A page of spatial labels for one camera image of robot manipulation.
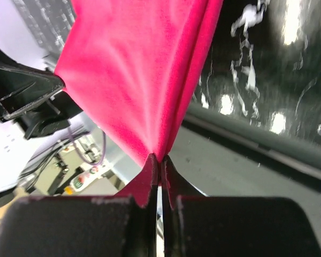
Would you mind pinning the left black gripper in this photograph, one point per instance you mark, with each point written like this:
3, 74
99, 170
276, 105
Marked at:
26, 89

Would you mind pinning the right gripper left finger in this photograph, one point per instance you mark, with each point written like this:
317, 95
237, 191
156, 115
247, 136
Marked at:
123, 224

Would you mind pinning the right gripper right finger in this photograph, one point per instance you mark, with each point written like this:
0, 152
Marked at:
199, 225

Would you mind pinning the bright pink t-shirt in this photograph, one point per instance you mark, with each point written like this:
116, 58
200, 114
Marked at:
132, 67

